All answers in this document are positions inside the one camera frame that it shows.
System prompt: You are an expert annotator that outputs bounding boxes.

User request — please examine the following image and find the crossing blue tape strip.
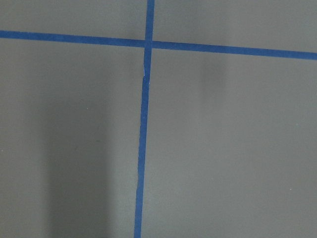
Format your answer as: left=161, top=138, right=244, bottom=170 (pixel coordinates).
left=0, top=30, right=317, bottom=60

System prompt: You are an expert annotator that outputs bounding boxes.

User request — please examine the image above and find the long blue tape strip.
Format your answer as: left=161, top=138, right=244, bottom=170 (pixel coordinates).
left=133, top=0, right=155, bottom=238

